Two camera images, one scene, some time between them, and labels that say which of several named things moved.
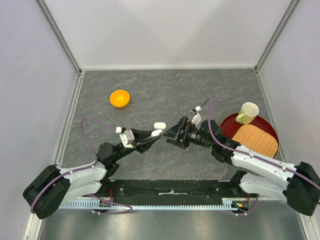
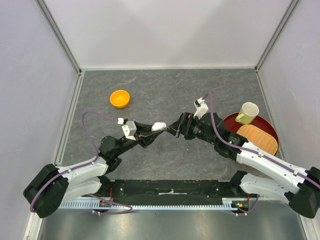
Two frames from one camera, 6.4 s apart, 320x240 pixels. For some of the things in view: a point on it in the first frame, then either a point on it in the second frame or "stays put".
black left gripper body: [136, 144] → [140, 138]
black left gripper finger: [139, 134] → [143, 127]
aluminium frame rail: [43, 6] stays put
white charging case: [159, 125] stays put
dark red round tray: [229, 125] stays put
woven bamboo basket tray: [257, 140] stays put
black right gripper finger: [174, 141] → [174, 130]
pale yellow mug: [247, 113] stays put
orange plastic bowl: [119, 98] stays put
